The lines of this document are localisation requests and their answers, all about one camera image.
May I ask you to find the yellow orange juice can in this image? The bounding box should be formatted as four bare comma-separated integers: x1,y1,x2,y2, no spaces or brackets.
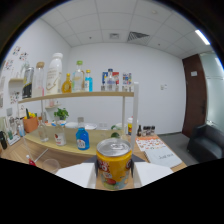
95,137,133,191

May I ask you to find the clear bottle green cap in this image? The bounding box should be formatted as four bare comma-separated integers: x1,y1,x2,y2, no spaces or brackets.
72,60,85,93

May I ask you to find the yellow and red cup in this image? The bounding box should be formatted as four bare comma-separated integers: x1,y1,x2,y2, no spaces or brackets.
127,116,134,136

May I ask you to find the green and white cup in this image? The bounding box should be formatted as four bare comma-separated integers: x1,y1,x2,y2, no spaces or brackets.
111,122,128,134

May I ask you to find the white notebook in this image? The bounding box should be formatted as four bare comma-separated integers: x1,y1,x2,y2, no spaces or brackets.
143,146,184,169

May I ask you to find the white-framed wooden two-tier rack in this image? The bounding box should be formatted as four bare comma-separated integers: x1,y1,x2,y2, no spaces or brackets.
18,82,140,159

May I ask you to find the blue liquid bottle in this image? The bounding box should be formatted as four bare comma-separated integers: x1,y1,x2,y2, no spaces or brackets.
75,116,91,151

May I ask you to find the clear bottle red label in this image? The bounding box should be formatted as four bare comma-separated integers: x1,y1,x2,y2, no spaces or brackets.
54,119,67,147

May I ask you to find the white bowl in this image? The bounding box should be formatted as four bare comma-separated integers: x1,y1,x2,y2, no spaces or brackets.
83,122,98,131

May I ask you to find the blue patterned bowl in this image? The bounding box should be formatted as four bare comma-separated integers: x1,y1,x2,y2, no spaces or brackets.
64,121,79,129

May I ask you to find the black armchair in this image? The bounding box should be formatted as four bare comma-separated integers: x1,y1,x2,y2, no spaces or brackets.
186,123,224,163

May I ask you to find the green potted plant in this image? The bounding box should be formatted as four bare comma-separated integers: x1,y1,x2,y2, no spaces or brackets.
53,107,70,121

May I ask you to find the orange basket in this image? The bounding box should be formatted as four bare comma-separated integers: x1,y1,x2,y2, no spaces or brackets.
22,113,40,134

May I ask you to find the brown door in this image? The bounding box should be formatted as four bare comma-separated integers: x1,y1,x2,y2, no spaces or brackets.
181,54,208,138

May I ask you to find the amber bottle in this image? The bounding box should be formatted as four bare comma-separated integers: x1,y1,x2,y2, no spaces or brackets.
61,73,73,94

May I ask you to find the small blue bottle yellow cap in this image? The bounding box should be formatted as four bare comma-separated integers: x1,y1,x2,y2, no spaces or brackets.
83,69,94,93

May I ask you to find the small clear bottle blue cap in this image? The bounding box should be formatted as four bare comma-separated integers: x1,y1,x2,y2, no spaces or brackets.
105,68,116,92

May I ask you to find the large white bottle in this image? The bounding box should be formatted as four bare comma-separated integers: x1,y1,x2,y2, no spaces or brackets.
45,52,64,96

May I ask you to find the tall glass jar cork lid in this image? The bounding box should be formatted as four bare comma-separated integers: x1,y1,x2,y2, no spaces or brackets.
32,61,46,98

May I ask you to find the black and yellow can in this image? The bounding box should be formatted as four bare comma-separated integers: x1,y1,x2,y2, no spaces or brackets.
21,66,35,100

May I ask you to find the ceiling air vent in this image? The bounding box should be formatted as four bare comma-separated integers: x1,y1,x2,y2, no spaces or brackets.
126,31,150,44

